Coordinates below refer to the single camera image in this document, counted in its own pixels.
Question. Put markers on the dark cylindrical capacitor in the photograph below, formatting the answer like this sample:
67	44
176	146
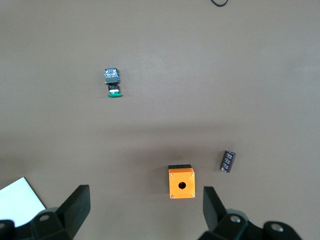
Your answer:
228	161

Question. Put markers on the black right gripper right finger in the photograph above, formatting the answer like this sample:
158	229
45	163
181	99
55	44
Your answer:
215	212

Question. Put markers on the green push button switch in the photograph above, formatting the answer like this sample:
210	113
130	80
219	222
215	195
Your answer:
111	77

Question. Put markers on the orange box with black base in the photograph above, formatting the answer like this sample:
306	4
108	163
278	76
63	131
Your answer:
175	182

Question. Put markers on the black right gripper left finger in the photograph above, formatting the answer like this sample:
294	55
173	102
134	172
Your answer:
72	212

